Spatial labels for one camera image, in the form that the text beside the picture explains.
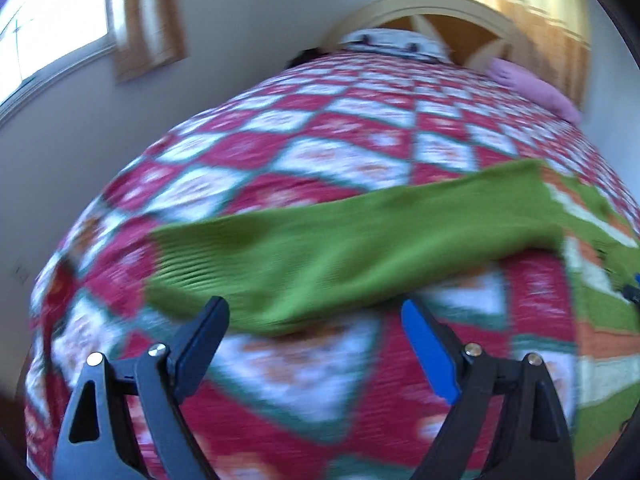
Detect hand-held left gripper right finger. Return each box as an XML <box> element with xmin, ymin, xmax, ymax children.
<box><xmin>400</xmin><ymin>299</ymin><xmax>576</xmax><ymax>480</ymax></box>

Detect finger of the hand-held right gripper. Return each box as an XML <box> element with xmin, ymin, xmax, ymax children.
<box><xmin>620</xmin><ymin>272</ymin><xmax>640</xmax><ymax>306</ymax></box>

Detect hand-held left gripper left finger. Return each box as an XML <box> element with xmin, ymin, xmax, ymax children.
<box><xmin>52</xmin><ymin>296</ymin><xmax>231</xmax><ymax>480</ymax></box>

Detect green striped knit sweater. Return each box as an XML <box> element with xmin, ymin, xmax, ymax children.
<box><xmin>145</xmin><ymin>159</ymin><xmax>640</xmax><ymax>456</ymax></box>

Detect pink pillow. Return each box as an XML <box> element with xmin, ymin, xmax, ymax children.
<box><xmin>487</xmin><ymin>57</ymin><xmax>583</xmax><ymax>123</ymax></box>

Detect red checked quilt blanket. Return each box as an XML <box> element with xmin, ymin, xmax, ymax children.
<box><xmin>25</xmin><ymin>52</ymin><xmax>640</xmax><ymax>480</ymax></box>

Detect tan curtain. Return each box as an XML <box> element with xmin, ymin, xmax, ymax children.
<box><xmin>106</xmin><ymin>0</ymin><xmax>190</xmax><ymax>85</ymax></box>
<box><xmin>407</xmin><ymin>0</ymin><xmax>592</xmax><ymax>108</ymax></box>

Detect dark cloth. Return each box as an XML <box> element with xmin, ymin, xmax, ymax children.
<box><xmin>286</xmin><ymin>46</ymin><xmax>328</xmax><ymax>69</ymax></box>

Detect white printed pillow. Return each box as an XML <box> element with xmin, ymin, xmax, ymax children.
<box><xmin>337</xmin><ymin>27</ymin><xmax>451</xmax><ymax>63</ymax></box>

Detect cream wooden headboard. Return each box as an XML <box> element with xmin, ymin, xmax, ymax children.
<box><xmin>320</xmin><ymin>0</ymin><xmax>536</xmax><ymax>78</ymax></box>

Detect white framed window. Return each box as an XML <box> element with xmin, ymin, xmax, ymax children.
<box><xmin>0</xmin><ymin>0</ymin><xmax>117</xmax><ymax>128</ymax></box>

